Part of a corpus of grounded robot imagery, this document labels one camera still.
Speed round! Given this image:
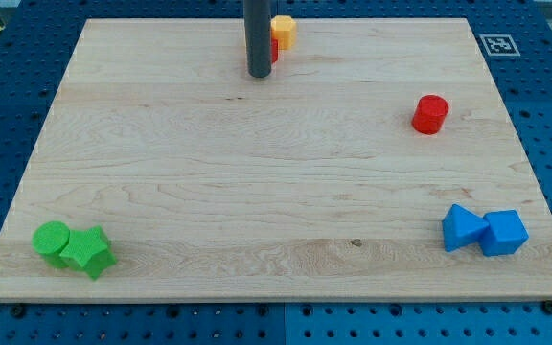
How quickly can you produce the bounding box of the light wooden board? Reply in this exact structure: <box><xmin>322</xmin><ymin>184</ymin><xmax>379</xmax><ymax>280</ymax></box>
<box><xmin>0</xmin><ymin>18</ymin><xmax>552</xmax><ymax>304</ymax></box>

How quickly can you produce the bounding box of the red block behind rod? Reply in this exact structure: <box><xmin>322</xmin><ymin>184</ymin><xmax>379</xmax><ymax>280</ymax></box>
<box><xmin>271</xmin><ymin>38</ymin><xmax>279</xmax><ymax>64</ymax></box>

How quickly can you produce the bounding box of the yellow hexagonal block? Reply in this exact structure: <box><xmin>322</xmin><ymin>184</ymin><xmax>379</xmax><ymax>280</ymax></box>
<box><xmin>270</xmin><ymin>15</ymin><xmax>297</xmax><ymax>50</ymax></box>

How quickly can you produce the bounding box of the red cylinder block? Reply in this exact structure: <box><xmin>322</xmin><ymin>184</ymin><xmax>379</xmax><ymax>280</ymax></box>
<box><xmin>411</xmin><ymin>94</ymin><xmax>449</xmax><ymax>135</ymax></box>

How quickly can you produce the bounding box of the blue triangular prism block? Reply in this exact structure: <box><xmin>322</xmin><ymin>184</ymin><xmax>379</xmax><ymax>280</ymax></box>
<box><xmin>442</xmin><ymin>204</ymin><xmax>489</xmax><ymax>252</ymax></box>

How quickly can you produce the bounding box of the green star block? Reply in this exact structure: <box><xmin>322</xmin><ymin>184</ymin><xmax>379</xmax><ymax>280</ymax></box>
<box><xmin>59</xmin><ymin>226</ymin><xmax>118</xmax><ymax>280</ymax></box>

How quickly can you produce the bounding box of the green cylinder block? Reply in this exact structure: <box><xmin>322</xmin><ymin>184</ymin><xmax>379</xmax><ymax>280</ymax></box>
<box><xmin>32</xmin><ymin>220</ymin><xmax>70</xmax><ymax>269</ymax></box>

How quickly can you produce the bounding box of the blue cube block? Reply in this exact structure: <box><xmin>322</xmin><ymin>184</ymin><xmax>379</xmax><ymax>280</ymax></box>
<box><xmin>478</xmin><ymin>210</ymin><xmax>529</xmax><ymax>257</ymax></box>

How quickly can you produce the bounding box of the white fiducial marker tag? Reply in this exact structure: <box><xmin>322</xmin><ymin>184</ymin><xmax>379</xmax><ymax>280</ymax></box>
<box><xmin>479</xmin><ymin>34</ymin><xmax>520</xmax><ymax>57</ymax></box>

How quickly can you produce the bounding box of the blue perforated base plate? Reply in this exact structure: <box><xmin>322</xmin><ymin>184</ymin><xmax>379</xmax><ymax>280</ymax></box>
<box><xmin>0</xmin><ymin>1</ymin><xmax>552</xmax><ymax>344</ymax></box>

